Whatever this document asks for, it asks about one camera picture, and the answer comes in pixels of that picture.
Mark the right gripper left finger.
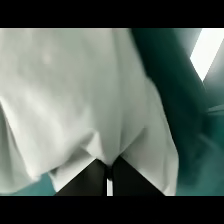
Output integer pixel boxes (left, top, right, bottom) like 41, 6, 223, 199
55, 158, 108, 197

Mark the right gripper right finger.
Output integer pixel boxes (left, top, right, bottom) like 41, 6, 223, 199
111, 155, 165, 197

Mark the white T-shirt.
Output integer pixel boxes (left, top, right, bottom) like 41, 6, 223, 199
0, 28, 180, 197

